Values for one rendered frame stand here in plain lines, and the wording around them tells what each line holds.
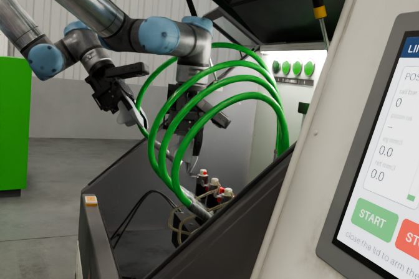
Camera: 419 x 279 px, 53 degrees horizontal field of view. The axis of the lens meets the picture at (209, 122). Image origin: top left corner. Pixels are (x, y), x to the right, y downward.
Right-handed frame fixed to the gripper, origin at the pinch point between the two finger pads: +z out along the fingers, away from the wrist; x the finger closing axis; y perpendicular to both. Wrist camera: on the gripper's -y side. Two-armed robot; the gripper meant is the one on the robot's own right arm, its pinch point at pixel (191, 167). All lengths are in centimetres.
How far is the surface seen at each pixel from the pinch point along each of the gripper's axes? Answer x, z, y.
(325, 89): 38.6, -22.3, -7.8
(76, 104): -651, 50, -7
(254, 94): 24.7, -19.9, -2.4
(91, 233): -0.6, 16.1, 22.3
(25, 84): -326, 3, 56
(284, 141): 24.5, -11.4, -10.1
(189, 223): 3.3, 12.9, 0.3
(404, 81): 54, -24, -8
